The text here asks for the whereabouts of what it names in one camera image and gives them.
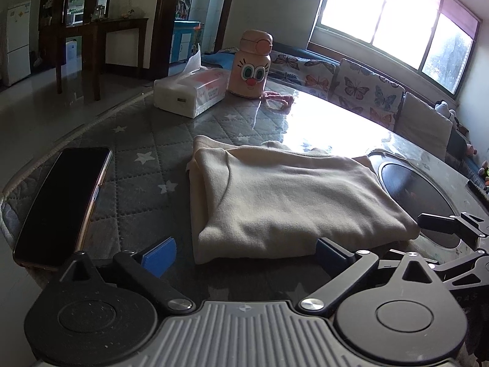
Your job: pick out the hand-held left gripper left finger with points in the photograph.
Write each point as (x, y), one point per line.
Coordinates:
(160, 256)

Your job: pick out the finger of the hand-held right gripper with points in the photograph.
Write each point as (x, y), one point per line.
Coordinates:
(443, 223)
(466, 265)

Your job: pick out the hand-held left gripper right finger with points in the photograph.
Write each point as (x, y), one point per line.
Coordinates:
(334, 254)

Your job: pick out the cream garment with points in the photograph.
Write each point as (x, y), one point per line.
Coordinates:
(298, 191)

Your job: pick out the round black cooktop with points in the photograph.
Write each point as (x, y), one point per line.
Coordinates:
(412, 191)

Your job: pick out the pile of plush toys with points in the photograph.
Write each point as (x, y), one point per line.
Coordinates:
(484, 172)

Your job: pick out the pink plush toy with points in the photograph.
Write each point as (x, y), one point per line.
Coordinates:
(472, 150)

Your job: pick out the beige cushion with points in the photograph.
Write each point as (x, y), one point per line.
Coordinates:
(424, 126)

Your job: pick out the black smartphone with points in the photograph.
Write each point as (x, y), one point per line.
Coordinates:
(61, 206)

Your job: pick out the white plush toy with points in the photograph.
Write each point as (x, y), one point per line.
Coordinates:
(446, 111)

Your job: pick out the square butterfly print cushion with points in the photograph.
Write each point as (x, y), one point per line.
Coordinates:
(366, 91)

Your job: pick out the white tissue pack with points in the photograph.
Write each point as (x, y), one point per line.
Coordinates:
(187, 91)

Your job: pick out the wide butterfly print cushion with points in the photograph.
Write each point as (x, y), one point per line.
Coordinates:
(305, 72)

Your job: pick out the pink cartoon face bottle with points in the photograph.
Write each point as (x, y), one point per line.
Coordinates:
(248, 72)

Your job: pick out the blue cloth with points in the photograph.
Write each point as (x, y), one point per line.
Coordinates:
(217, 58)

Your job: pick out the blue cabinet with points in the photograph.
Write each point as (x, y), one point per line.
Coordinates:
(183, 42)

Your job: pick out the window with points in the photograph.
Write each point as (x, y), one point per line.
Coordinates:
(389, 11)

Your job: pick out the dark wooden cabinet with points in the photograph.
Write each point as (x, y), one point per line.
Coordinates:
(76, 34)

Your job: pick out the white refrigerator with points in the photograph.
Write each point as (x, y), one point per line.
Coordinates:
(18, 46)

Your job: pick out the wooden door frame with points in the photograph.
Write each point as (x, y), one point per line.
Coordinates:
(168, 19)

